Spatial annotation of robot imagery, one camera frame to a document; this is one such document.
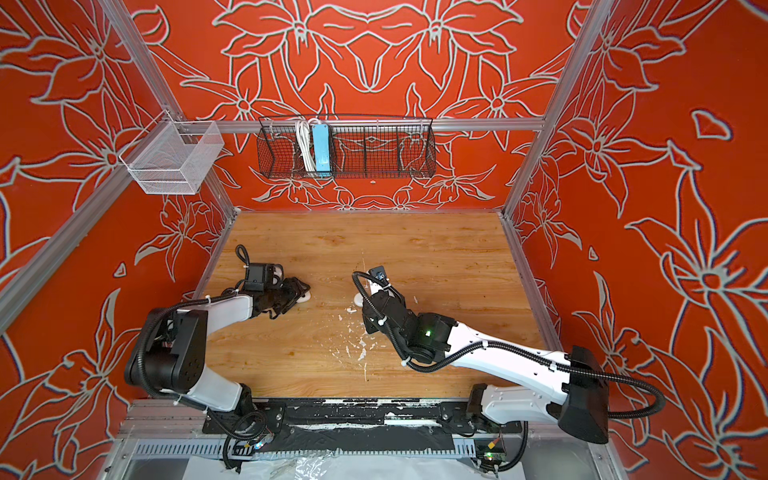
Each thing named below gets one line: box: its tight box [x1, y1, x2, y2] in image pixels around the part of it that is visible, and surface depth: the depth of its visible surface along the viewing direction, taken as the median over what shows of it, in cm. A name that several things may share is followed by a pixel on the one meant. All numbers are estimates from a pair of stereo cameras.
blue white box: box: [312, 124, 331, 177], surface depth 92 cm
